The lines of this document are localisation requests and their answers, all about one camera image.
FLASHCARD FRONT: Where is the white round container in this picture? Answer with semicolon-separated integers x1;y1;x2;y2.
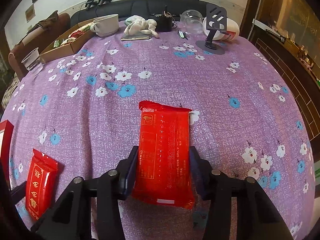
213;18;240;41

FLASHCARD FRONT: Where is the black leather sofa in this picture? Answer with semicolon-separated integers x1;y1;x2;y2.
71;0;207;26

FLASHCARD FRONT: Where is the white ceramic mug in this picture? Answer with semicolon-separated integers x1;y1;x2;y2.
90;14;119;37

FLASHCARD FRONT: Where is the white cloth bundle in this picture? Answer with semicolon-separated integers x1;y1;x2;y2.
124;15;159;38

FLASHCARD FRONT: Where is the cardboard snack box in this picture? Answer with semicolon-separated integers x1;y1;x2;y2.
40;19;94;63

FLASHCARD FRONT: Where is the brown armchair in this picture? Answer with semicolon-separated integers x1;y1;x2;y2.
8;10;71;81

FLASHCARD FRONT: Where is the large red snack packet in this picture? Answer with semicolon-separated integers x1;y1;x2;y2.
132;101;195;210

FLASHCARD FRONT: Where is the clear plastic bowl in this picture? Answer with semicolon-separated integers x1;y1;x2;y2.
180;9;203;35

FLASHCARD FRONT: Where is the black phone stand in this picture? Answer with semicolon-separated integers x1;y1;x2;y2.
196;3;227;55

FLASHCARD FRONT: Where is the clear plastic cup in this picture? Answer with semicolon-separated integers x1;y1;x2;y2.
21;48;43;75

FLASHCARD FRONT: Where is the black small box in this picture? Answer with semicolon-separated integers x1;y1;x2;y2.
155;6;172;32

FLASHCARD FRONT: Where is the red rimmed white tray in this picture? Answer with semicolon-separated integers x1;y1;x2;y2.
0;120;14;189

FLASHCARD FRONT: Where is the purple floral tablecloth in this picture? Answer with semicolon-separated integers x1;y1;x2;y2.
2;32;315;239

